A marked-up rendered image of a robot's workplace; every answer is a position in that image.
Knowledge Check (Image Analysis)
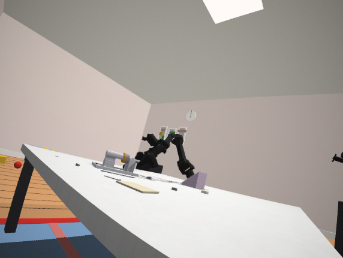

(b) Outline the beige square tile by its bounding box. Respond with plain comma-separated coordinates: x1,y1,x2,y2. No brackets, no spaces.
116,181,160,194

